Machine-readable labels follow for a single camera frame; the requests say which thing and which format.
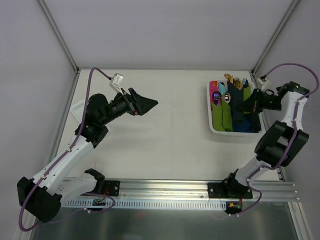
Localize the dark navy paper napkin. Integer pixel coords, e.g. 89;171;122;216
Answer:
227;81;244;124

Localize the iridescent rainbow fork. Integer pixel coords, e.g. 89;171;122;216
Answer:
242;78;249;88

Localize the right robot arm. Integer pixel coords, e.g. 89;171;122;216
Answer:
222;81;310;198

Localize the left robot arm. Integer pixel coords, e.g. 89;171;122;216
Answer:
17;88;158;223

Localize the black napkin roll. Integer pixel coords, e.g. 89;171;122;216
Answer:
247;112;262;133

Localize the tall green napkin roll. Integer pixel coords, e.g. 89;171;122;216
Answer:
243;85;251;102

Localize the middle green napkin roll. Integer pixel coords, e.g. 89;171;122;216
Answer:
221;101;233;132

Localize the light blue napkin roll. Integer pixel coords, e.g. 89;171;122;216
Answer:
218;82;228;96

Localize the pink napkin roll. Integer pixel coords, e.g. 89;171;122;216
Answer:
209;81;218;110

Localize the silver spoon in bin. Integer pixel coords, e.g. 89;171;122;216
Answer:
221;91;231;104

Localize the iridescent spoon in bin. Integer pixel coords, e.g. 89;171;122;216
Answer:
212;91;222;102

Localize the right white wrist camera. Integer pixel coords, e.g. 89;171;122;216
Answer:
256;75;271;92

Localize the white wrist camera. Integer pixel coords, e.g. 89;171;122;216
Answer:
109;73;124;93
256;75;271;92

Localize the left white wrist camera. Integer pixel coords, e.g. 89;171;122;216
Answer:
109;73;124;93

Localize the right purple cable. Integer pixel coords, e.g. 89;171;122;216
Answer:
224;62;320;216

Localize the purple cable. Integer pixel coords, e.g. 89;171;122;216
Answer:
18;66;116;232
224;62;320;216

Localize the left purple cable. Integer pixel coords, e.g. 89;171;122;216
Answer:
18;66;116;232

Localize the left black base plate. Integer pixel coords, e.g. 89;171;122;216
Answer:
100;180;121;197

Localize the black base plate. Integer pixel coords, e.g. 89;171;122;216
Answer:
100;180;121;197
207;181;253;199

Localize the aluminium mounting rail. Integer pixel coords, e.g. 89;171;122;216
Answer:
116;179;301;202

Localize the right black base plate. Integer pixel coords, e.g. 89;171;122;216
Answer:
207;181;253;199

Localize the white slotted cable duct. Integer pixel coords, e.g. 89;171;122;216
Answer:
63;197;227;211

